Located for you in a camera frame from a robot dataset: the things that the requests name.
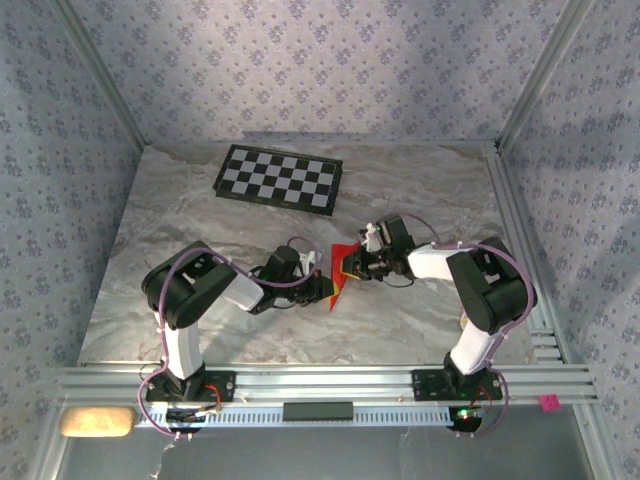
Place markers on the red paper sheet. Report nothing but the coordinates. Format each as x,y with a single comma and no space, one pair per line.
342,250

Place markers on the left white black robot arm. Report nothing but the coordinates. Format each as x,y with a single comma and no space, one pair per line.
182,350

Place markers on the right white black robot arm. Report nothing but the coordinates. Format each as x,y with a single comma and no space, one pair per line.
430,260

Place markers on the white pink cylinder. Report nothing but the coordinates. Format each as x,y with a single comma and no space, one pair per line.
464,320

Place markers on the black white checkerboard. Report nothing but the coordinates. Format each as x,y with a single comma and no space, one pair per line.
277,177

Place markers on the black rectangular box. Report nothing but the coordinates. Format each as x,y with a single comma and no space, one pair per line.
317,411

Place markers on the thin aluminium bar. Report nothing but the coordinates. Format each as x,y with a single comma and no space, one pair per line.
375,137

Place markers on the circuit board with green light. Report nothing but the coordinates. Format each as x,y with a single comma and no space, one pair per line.
465,416

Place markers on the pink cube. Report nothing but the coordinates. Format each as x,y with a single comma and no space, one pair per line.
549,402

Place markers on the yellow sponge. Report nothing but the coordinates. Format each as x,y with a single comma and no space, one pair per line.
97,421

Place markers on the wide aluminium extrusion rail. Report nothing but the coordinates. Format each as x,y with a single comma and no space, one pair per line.
320,382

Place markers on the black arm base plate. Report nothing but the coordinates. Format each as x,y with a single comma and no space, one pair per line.
425,385
222,387

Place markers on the aluminium table edge rail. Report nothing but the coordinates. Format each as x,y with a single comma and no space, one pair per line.
512,210

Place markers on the aluminium frame post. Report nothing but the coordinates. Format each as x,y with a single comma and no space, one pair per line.
104,75
541,75

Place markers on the aluminium frame leg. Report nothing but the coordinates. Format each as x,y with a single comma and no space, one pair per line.
50,445
594,445

